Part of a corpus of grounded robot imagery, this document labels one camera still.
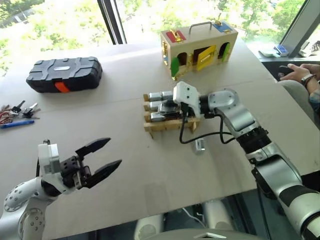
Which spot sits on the blue pen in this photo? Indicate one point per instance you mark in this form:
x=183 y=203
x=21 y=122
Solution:
x=17 y=124

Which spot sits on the white rounded robot leg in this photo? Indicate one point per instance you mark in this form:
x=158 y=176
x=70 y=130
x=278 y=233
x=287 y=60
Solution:
x=148 y=226
x=216 y=215

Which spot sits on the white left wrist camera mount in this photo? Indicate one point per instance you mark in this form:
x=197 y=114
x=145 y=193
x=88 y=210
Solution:
x=48 y=156

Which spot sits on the dark window frame post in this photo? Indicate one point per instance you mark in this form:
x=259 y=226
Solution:
x=112 y=21

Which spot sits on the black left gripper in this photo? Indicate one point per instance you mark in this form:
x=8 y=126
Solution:
x=75 y=172

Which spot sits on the blue and white box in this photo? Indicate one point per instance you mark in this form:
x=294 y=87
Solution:
x=281 y=50

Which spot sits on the wooden lock box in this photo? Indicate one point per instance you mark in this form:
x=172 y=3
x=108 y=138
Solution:
x=200 y=47

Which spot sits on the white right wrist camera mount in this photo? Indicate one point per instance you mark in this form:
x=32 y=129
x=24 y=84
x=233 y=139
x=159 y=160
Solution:
x=186 y=96

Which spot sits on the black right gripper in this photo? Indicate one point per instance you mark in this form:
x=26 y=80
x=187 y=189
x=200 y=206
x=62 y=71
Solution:
x=178 y=110

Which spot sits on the person's bare hand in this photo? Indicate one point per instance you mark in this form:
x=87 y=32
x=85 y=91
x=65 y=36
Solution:
x=297 y=72

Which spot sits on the grey window frame post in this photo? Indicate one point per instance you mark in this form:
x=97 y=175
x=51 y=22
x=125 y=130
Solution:
x=298 y=27

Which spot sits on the black-headed key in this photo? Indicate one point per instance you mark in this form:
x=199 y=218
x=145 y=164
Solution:
x=18 y=107

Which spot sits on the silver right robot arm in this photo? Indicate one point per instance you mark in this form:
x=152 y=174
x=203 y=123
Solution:
x=265 y=150

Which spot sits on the white flat device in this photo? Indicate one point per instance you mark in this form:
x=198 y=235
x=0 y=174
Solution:
x=267 y=53

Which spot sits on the wooden rack with metal cylinders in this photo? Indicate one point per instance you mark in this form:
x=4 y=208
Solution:
x=170 y=125

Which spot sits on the silver key bunch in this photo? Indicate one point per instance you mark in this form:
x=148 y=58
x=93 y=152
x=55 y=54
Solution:
x=31 y=111

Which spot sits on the black plastic tool case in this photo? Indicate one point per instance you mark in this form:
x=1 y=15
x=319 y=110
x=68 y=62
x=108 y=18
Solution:
x=65 y=73

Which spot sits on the person's sleeved forearm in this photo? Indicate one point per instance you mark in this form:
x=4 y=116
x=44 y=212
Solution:
x=315 y=100

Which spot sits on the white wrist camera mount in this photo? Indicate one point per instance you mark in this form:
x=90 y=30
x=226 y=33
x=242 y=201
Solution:
x=48 y=156
x=186 y=96

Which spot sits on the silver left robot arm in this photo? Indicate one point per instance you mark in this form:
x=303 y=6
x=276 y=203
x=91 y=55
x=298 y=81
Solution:
x=22 y=207

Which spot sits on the grey chair back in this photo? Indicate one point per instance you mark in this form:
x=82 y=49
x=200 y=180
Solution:
x=296 y=97

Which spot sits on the black handheld controller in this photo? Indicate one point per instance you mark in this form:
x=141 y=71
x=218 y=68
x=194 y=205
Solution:
x=284 y=71

